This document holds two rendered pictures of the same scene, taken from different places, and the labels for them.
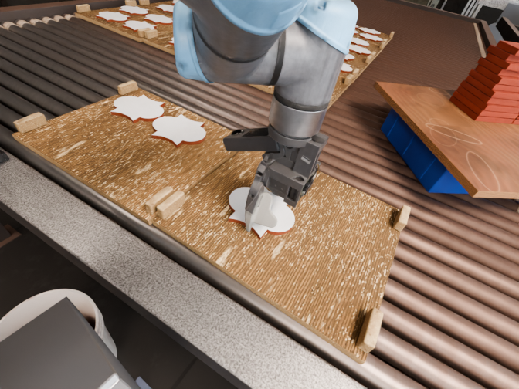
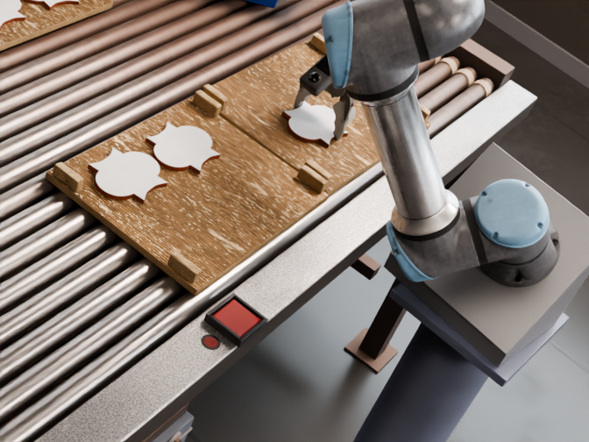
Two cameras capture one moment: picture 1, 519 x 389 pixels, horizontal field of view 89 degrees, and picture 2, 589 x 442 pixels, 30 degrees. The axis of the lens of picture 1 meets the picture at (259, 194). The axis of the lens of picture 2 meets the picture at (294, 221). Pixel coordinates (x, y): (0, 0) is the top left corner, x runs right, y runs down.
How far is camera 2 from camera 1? 209 cm
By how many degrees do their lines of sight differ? 65
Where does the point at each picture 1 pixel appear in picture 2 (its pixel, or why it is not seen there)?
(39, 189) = (280, 272)
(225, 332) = not seen: hidden behind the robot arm
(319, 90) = not seen: hidden behind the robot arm
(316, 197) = (294, 85)
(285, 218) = (326, 111)
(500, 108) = not seen: outside the picture
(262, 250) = (356, 139)
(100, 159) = (244, 218)
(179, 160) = (241, 160)
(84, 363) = (481, 163)
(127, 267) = (366, 218)
